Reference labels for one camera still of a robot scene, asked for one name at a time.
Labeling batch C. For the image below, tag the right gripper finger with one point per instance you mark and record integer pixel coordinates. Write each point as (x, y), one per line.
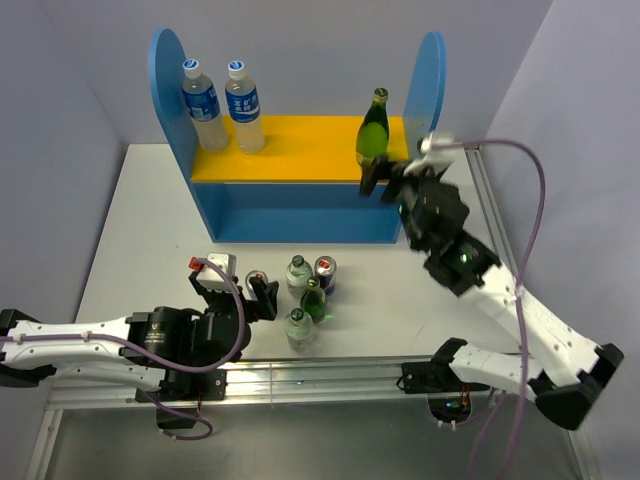
(393, 190)
(378, 170)

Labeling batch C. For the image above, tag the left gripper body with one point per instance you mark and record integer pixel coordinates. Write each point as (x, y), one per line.
(224, 303)

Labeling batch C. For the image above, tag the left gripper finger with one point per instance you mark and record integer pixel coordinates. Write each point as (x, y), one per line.
(200, 290)
(265, 307)

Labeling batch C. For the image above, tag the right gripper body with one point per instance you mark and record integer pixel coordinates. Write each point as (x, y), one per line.
(413, 184)

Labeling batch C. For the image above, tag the energy drink can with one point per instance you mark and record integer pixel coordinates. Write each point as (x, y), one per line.
(325, 268)
(253, 278)

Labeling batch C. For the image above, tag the green glass bottle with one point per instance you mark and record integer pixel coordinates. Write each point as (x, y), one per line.
(313, 300)
(373, 135)

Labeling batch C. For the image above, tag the clear glass bottle front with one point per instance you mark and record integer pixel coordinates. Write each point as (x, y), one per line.
(299, 329)

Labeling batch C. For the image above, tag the clear glass bottle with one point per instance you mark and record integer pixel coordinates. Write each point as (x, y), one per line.
(299, 329)
(298, 272)

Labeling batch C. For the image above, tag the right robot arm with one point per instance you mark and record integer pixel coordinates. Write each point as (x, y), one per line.
(562, 372)

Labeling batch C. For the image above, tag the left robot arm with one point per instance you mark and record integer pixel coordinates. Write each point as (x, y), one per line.
(168, 352)

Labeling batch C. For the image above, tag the blue and yellow shelf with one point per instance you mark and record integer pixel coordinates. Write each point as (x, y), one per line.
(301, 188)

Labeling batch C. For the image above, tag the right plastic water bottle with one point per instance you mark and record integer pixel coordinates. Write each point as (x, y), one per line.
(244, 108)

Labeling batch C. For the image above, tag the plastic water bottle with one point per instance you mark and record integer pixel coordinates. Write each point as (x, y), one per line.
(203, 107)
(244, 108)

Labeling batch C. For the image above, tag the left plastic water bottle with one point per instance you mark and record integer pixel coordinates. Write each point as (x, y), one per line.
(203, 107)

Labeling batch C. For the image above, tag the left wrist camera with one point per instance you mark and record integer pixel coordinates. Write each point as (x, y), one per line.
(217, 273)

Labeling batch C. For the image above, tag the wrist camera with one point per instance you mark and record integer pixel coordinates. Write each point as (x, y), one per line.
(217, 273)
(433, 159)

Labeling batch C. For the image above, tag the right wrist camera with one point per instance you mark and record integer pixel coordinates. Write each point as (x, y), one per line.
(433, 159)

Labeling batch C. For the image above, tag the aluminium rail right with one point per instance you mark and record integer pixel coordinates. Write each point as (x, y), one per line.
(495, 225)

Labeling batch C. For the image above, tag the aluminium rail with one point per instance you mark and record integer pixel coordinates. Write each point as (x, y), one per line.
(247, 383)
(495, 225)

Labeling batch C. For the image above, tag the aluminium rail front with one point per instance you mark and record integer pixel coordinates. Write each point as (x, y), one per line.
(247, 383)

